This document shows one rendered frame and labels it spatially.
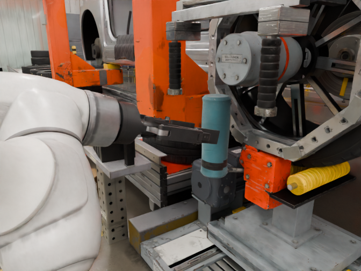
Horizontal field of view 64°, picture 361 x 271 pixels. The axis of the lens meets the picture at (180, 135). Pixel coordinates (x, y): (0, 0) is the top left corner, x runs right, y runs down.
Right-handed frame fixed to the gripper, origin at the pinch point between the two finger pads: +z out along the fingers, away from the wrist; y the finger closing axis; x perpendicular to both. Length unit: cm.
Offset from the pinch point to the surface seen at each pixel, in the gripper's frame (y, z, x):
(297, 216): -2, 54, 25
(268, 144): 2.3, 33.1, 1.4
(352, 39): 1, 68, -40
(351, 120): -20.2, 26.7, -9.7
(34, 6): 1291, 218, -249
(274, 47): -12.7, 2.9, -19.2
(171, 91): 21.8, 7.7, -8.1
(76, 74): 241, 57, -10
